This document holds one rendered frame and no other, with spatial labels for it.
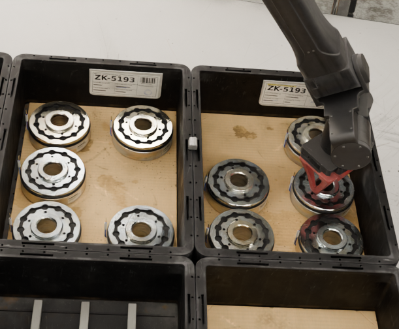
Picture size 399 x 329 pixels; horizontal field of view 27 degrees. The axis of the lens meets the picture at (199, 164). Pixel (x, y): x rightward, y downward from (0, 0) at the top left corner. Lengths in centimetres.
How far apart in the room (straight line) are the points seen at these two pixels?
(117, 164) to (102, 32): 51
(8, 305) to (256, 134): 53
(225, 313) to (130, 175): 30
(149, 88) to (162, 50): 36
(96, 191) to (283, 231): 31
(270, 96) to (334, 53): 36
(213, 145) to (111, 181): 20
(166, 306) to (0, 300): 24
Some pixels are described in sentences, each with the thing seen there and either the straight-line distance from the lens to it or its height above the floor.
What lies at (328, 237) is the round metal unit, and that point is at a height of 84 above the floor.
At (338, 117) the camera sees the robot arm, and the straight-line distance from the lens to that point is 117.
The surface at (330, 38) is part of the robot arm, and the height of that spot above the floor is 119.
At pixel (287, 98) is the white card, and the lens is 147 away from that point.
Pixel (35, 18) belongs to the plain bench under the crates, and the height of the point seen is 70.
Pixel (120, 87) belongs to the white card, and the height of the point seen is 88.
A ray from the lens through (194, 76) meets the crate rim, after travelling 140.
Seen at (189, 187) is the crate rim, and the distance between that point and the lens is 123.
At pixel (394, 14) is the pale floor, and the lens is 324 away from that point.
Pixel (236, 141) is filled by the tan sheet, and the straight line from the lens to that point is 144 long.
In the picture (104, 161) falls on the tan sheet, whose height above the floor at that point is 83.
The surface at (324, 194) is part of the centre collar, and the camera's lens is 135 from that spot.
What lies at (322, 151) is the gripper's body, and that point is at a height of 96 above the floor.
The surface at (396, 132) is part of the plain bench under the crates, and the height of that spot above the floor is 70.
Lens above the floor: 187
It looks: 48 degrees down
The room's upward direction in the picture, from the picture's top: 9 degrees clockwise
